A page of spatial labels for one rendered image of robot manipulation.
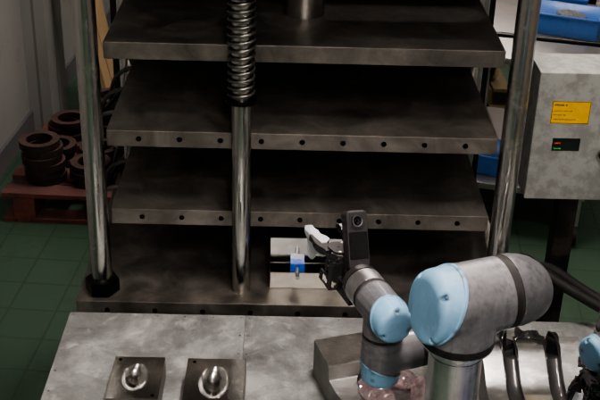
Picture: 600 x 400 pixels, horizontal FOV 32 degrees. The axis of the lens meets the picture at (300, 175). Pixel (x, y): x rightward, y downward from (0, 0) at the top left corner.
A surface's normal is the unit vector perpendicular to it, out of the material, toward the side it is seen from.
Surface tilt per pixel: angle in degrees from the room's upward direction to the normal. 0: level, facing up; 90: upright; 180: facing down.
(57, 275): 0
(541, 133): 90
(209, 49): 90
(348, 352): 0
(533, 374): 27
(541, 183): 90
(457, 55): 90
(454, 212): 0
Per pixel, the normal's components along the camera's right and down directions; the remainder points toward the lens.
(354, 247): 0.39, -0.05
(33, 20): -0.08, 0.45
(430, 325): -0.93, 0.01
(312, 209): 0.03, -0.89
